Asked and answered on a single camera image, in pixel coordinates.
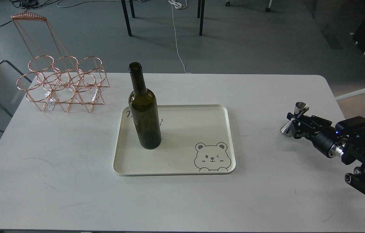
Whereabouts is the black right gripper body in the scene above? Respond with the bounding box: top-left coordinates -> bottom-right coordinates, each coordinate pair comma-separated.
299,116 -> 340,152

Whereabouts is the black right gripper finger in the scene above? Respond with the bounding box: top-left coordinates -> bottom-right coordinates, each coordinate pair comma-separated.
288,125 -> 306,139
287,112 -> 312,123

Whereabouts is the silver metal jigger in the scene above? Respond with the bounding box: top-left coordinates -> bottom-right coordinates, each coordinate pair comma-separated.
280,102 -> 309,137

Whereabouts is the dark green wine bottle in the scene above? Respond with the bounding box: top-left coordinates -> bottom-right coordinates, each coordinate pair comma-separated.
128,62 -> 161,150

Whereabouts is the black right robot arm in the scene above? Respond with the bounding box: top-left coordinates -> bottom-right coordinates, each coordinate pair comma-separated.
287,113 -> 365,195

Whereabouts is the cream bear print tray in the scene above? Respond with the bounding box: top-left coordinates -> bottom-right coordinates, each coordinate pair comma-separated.
113,105 -> 236,176

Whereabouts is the black table legs background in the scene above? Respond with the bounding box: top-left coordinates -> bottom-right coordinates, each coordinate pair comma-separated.
121,0 -> 205,37

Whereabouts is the white cable on floor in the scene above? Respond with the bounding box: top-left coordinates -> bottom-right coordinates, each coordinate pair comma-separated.
169,0 -> 192,74

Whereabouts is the copper wire bottle rack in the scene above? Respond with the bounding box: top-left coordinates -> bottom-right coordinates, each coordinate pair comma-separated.
11,12 -> 110,113

